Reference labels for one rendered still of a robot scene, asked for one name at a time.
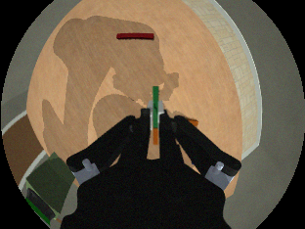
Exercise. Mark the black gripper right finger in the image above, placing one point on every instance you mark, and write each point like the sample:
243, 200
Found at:
203, 153

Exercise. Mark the green rod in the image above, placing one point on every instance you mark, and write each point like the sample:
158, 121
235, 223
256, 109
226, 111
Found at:
155, 106

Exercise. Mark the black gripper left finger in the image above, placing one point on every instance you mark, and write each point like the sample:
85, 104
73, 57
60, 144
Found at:
102, 153

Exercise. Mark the dark red rod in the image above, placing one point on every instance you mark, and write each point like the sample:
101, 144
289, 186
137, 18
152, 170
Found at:
135, 36

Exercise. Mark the orange rod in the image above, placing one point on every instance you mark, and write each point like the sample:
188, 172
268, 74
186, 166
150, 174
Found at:
155, 136
193, 121

